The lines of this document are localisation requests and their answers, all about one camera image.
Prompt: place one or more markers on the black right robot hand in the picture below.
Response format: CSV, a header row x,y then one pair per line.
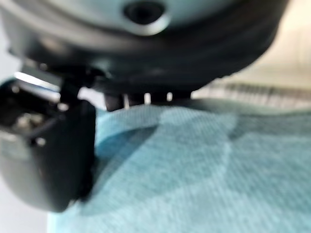
x,y
150,58

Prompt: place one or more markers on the light blue woven cushion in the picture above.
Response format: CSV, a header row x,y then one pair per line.
x,y
194,174

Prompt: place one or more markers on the grey striped rug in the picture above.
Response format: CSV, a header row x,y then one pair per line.
x,y
262,93

